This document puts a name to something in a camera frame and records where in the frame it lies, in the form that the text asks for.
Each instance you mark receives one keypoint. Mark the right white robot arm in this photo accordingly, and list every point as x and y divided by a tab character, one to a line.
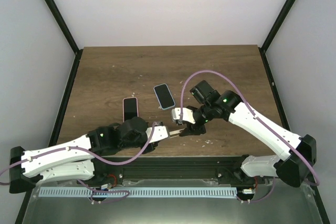
293	154

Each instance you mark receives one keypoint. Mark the phone in pink case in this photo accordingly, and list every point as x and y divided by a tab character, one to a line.
130	108

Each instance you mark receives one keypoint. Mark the light blue slotted cable duct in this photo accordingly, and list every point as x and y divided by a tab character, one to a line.
142	192

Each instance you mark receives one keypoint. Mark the phone in blue case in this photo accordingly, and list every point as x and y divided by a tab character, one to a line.
164	96

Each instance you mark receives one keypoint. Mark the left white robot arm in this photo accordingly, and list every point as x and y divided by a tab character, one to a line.
73	159

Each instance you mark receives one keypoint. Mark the black frame post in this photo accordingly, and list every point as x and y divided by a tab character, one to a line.
286	8
51	4

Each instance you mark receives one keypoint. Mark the left black frame post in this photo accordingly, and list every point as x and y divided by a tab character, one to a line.
51	4

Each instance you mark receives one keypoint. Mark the phone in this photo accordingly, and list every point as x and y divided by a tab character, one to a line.
175	133
130	108
164	96

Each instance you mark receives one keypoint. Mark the left black table edge rail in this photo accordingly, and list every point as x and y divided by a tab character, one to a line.
65	99

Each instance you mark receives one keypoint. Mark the right black frame post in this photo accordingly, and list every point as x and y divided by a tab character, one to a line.
286	8

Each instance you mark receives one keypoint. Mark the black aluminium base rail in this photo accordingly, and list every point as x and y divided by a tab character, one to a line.
221	169

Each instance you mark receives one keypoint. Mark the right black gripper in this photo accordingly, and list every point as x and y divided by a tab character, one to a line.
191	130

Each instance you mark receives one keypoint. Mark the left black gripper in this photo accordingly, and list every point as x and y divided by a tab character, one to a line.
151	148

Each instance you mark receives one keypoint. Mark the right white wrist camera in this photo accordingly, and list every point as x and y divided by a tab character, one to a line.
181	116

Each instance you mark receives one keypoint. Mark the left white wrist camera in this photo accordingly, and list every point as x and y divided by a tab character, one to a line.
158	133

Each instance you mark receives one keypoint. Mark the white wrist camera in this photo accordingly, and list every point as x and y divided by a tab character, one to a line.
181	116
158	133

